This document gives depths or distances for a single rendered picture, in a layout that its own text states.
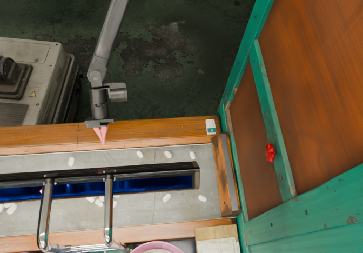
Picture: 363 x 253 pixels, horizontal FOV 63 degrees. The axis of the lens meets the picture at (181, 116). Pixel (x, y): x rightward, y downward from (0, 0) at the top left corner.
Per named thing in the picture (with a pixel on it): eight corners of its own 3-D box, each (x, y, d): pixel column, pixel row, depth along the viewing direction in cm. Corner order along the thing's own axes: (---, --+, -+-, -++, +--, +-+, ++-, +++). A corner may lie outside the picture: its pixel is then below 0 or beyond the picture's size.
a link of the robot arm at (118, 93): (90, 68, 105) (89, 70, 97) (122, 66, 108) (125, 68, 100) (94, 101, 108) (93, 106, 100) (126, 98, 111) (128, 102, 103)
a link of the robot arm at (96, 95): (88, 85, 105) (88, 87, 99) (108, 84, 106) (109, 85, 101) (91, 104, 106) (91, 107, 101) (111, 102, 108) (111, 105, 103)
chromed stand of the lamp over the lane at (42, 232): (82, 204, 115) (39, 172, 75) (134, 200, 117) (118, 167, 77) (79, 258, 107) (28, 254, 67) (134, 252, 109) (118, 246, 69)
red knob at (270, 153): (262, 147, 71) (267, 141, 67) (270, 147, 71) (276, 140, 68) (266, 165, 69) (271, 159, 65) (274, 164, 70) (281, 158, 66)
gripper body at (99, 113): (114, 124, 103) (112, 103, 101) (85, 126, 102) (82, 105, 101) (116, 119, 109) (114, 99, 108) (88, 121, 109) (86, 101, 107)
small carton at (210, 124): (205, 121, 124) (206, 119, 122) (213, 120, 124) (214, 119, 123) (207, 134, 121) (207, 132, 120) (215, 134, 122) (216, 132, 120)
